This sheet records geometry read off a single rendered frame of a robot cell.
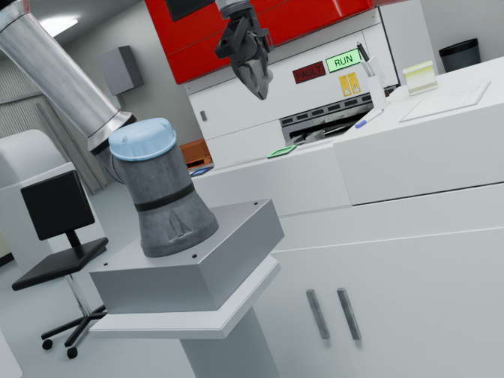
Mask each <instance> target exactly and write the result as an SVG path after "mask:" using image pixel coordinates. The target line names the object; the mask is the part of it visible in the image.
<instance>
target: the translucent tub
mask: <svg viewBox="0 0 504 378"><path fill-rule="evenodd" d="M403 74H404V76H405V80H406V84H407V88H408V91H409V95H410V96H413V95H418V94H421V93H423V92H428V91H430V90H433V89H437V87H438V84H437V79H436V77H435V73H434V68H433V62H432V61H426V62H424V63H421V64H417V65H415V66H412V67H408V68H406V69H403Z"/></svg>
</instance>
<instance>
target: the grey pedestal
mask: <svg viewBox="0 0 504 378"><path fill-rule="evenodd" d="M280 271H281V267H280V264H279V262H278V261H277V260H276V259H275V258H274V257H272V256H271V255H269V254H268V255H267V256H266V258H265V259H264V260H263V261H262V262H261V263H260V264H259V265H258V266H257V267H256V268H255V269H254V270H253V271H252V272H251V274H250V275H249V276H248V277H247V278H246V279H245V280H244V281H243V283H242V284H241V285H240V286H239V287H238V288H237V289H236V290H235V292H234V293H233V294H232V295H231V296H230V297H229V298H228V299H227V300H226V301H225V302H224V303H223V304H222V305H221V306H220V308H219V309H218V310H205V311H182V312H160V313H117V314H107V315H106V316H104V317H103V318H102V319H100V320H99V321H98V322H97V323H95V324H94V325H93V326H92V327H91V328H90V329H89V330H88V331H89V333H90V335H91V337H92V338H151V339H179V340H180V343H181V345H182V347H183V350H184V352H185V355H186V356H187V359H188V361H189V363H190V366H191V368H192V370H193V373H194V375H195V377H196V378H281V377H280V374H279V373H278V369H277V367H276V364H275V361H274V359H273V357H272V354H271V351H270V349H269V346H268V344H267V342H266V339H265V336H264V334H263V330H262V329H261V326H260V323H259V321H258V319H257V315H256V313H255V311H254V308H253V304H254V302H255V301H256V300H257V299H258V298H259V297H260V295H261V294H262V293H263V292H264V290H265V289H266V288H267V286H268V285H269V284H270V283H271V282H272V281H273V280H274V278H275V277H276V276H277V275H278V273H279V272H280Z"/></svg>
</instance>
